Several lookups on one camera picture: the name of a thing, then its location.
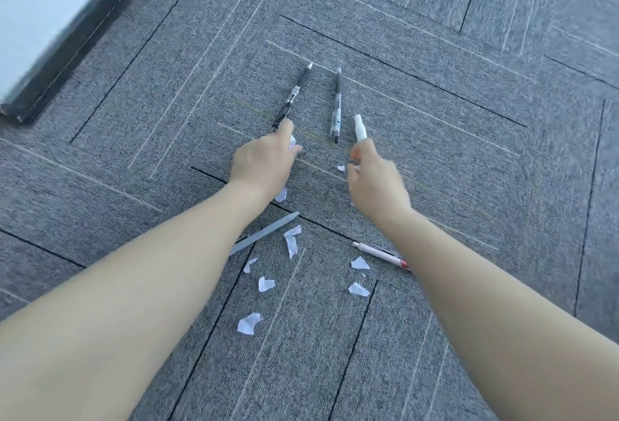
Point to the thick white marker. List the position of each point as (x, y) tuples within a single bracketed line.
[(360, 130)]

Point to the black grip pen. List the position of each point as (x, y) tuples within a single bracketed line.
[(295, 94)]

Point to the clear barrel grey grip pen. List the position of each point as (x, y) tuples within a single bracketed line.
[(336, 106)]

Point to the person's right forearm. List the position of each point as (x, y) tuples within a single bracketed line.
[(508, 328)]

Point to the black baseboard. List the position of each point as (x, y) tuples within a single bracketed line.
[(72, 45)]

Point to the person's left forearm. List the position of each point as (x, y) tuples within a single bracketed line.
[(121, 314)]

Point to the person's left hand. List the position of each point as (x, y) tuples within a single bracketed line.
[(263, 164)]

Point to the slim white red print pen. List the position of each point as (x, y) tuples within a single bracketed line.
[(377, 252)]

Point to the white paper scraps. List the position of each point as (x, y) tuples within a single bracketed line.
[(249, 324)]

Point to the translucent grey pen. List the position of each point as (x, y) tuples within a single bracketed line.
[(271, 231)]

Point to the person's right hand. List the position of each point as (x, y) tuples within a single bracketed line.
[(379, 188)]

